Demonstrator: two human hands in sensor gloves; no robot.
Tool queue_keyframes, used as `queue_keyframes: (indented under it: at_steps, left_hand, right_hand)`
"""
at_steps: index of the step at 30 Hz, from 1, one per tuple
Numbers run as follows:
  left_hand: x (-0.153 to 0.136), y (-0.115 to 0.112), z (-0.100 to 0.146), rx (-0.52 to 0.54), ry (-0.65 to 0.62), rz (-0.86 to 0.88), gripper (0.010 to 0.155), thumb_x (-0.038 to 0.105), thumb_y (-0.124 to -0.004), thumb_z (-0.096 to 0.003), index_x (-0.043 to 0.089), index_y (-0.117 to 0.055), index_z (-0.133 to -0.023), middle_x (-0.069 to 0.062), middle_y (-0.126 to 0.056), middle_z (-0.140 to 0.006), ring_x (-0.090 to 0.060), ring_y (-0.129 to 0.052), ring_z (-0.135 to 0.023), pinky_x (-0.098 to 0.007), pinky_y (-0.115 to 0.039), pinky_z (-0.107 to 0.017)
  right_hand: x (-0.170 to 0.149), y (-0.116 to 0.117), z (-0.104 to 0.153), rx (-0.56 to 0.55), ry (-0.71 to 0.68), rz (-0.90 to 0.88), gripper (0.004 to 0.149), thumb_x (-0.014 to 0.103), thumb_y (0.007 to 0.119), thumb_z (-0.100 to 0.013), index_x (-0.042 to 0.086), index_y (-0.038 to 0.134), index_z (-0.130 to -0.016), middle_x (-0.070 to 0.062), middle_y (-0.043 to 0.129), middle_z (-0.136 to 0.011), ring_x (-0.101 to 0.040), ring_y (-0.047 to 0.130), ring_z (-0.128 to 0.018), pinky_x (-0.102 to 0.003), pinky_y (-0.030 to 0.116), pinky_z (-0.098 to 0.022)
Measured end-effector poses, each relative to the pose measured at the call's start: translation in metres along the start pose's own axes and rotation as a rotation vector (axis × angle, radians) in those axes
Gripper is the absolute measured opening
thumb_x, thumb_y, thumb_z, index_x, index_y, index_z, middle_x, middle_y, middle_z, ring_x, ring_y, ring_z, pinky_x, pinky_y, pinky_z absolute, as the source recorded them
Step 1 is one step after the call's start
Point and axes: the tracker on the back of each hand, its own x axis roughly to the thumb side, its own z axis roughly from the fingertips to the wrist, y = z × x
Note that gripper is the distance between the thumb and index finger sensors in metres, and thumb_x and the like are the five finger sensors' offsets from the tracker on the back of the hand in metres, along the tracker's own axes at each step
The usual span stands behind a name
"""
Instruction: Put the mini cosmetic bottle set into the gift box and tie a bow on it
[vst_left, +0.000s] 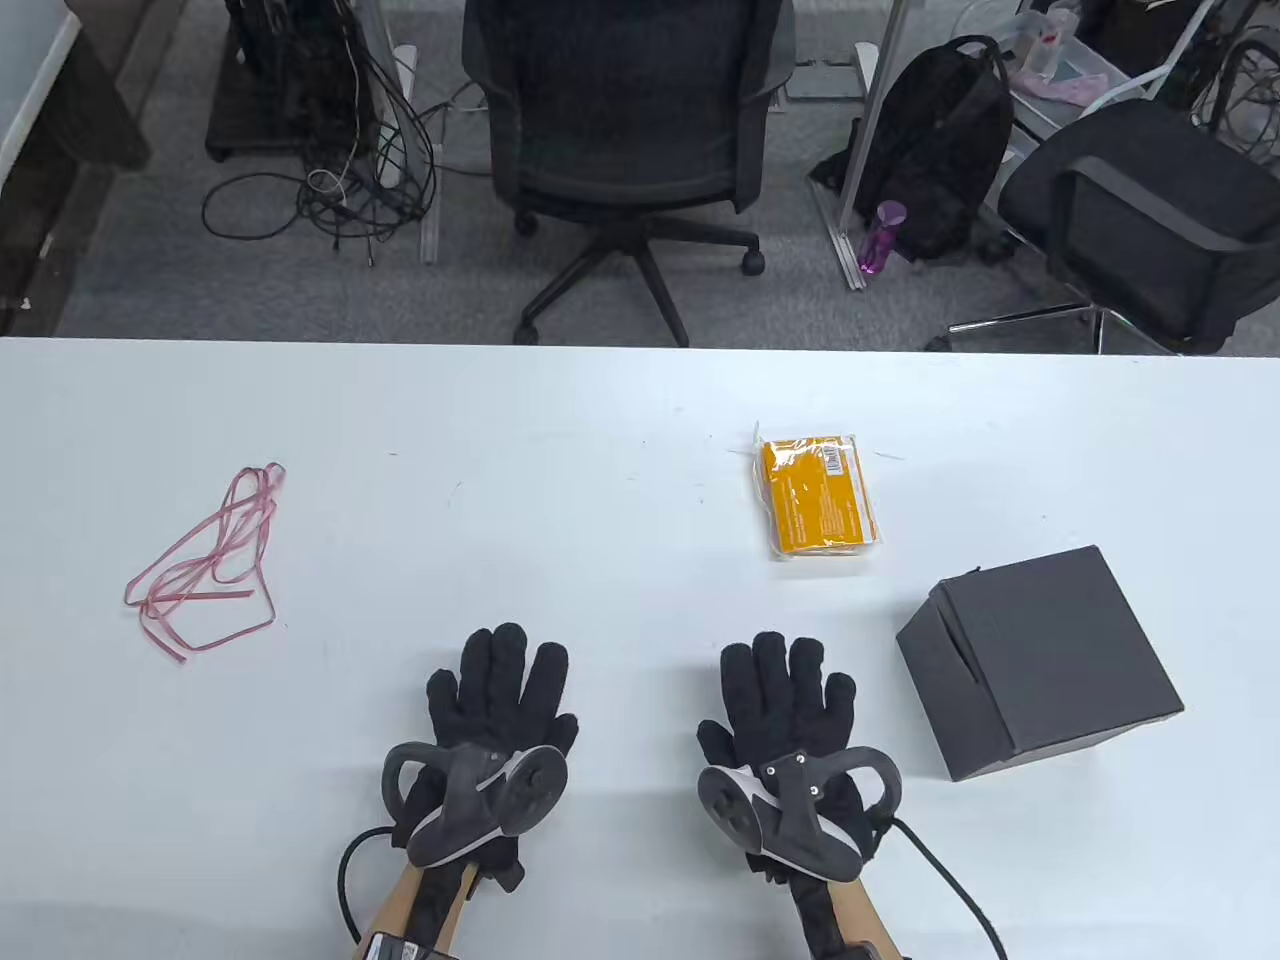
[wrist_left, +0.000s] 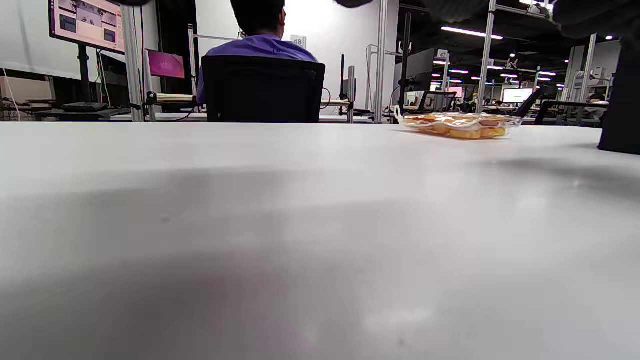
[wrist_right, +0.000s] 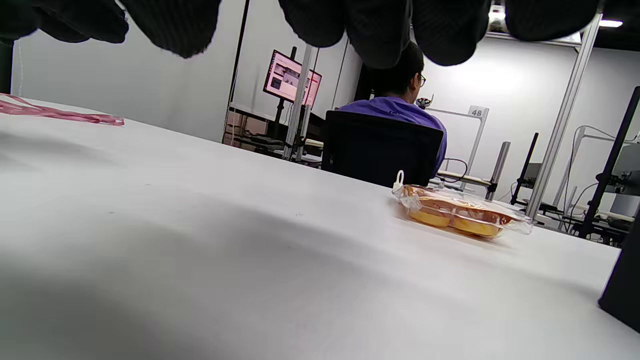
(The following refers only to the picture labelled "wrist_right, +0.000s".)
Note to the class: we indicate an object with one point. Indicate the person's right hand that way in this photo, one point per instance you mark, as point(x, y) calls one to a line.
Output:
point(380, 30)

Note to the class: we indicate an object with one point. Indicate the orange snack packet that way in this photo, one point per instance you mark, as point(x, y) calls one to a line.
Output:
point(450, 212)

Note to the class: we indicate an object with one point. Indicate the pink bow ribbon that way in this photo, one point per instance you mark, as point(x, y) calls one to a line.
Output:
point(75, 116)

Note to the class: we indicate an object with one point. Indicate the black gift box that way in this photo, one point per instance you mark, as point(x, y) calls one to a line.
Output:
point(627, 285)

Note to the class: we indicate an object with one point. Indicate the computer monitor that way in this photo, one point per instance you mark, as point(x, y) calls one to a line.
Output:
point(287, 77)

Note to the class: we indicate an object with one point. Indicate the row of ceiling light panels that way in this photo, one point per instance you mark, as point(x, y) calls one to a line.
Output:
point(610, 23)

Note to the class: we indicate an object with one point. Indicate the black stand pole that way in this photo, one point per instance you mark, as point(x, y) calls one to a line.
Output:
point(612, 155)

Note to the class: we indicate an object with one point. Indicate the short aluminium frame post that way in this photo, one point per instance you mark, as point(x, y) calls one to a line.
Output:
point(298, 105)

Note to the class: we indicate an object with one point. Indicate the white partition frame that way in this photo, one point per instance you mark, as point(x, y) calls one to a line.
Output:
point(477, 112)

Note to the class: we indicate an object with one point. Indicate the tall aluminium frame post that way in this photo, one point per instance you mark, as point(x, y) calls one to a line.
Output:
point(562, 120)

